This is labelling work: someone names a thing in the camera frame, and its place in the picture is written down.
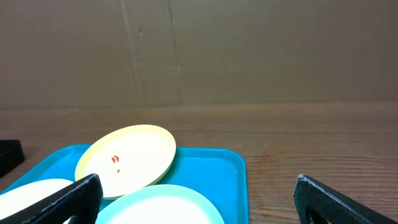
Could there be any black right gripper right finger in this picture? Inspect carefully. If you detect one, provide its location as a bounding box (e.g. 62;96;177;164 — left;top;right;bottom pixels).
294;174;397;224

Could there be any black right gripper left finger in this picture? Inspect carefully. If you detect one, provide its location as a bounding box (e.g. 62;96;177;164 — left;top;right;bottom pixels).
1;174;103;224

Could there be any yellow plate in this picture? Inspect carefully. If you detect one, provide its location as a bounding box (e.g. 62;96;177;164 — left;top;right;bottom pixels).
75;124;177;199
1;179;73;220

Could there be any yellow plate front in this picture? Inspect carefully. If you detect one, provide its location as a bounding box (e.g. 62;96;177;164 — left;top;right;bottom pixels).
1;179;73;220

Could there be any light blue plate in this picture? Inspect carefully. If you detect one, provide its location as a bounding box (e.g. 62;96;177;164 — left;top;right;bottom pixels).
96;184;224;224

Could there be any red black tray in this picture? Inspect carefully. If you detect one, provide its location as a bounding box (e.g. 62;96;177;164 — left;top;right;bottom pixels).
0;139;25;177

